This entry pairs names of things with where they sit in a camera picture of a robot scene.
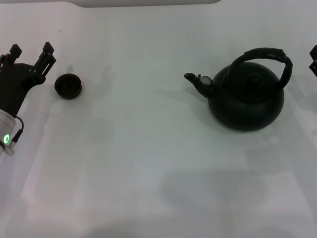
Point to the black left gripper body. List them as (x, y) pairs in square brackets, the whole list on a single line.
[(17, 81)]

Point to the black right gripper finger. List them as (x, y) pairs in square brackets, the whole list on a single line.
[(315, 55)]

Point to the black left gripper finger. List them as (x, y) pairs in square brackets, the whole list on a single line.
[(44, 62), (15, 50)]

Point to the small black teacup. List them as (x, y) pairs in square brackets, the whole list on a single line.
[(68, 86)]

